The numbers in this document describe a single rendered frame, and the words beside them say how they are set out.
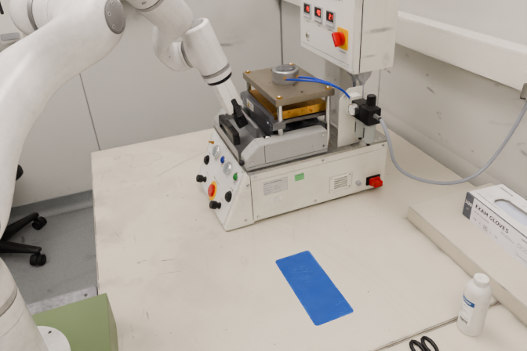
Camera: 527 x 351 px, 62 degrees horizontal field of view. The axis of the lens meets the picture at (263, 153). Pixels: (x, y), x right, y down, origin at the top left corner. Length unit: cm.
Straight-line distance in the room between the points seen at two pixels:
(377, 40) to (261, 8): 157
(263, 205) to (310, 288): 30
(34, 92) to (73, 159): 208
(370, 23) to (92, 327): 96
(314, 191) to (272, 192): 14
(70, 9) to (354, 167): 91
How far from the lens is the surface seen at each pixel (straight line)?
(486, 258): 122
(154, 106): 274
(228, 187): 130
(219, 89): 122
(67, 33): 77
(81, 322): 102
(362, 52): 124
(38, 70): 78
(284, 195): 129
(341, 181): 137
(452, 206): 137
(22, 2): 89
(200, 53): 119
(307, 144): 125
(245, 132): 134
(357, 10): 120
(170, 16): 104
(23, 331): 88
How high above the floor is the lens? 155
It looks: 29 degrees down
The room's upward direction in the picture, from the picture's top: 3 degrees counter-clockwise
